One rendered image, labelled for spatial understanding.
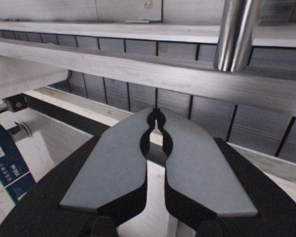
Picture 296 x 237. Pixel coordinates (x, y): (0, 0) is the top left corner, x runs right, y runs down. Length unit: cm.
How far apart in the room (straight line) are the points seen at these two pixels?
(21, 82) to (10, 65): 2
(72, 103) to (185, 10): 17
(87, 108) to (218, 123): 15
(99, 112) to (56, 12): 21
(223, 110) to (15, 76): 22
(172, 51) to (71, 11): 20
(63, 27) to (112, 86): 10
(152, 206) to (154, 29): 26
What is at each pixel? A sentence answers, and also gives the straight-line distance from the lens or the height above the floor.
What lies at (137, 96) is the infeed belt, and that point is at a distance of 20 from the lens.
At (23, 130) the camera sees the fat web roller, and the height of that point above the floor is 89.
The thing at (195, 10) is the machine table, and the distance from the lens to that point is 21.
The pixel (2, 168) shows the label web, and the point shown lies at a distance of 55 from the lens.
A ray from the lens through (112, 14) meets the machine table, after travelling 27.
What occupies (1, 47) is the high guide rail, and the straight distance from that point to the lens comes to 20.
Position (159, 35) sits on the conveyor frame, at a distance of 17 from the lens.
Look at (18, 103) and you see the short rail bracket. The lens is 42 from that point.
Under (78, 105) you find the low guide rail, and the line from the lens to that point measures 23.
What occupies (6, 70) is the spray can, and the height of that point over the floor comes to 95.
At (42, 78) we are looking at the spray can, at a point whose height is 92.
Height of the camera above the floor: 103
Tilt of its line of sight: 46 degrees down
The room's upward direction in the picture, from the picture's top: 128 degrees counter-clockwise
